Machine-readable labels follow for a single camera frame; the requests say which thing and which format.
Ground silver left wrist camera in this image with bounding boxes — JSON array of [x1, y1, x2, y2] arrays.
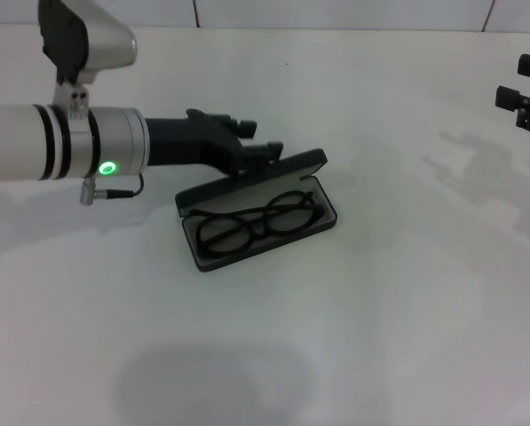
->
[[36, 0, 139, 122]]

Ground black glasses case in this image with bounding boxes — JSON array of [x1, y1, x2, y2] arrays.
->
[[175, 147, 341, 273]]

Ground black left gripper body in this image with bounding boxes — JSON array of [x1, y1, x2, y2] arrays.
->
[[144, 107, 249, 179]]

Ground black cable with silver plug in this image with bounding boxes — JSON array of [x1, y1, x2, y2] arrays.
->
[[78, 171, 146, 206]]

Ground black glasses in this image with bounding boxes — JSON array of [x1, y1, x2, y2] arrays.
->
[[187, 190, 326, 259]]

